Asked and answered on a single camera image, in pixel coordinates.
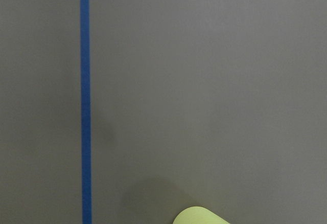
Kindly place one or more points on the yellow plastic cup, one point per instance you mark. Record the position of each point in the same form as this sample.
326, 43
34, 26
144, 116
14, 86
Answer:
198, 215

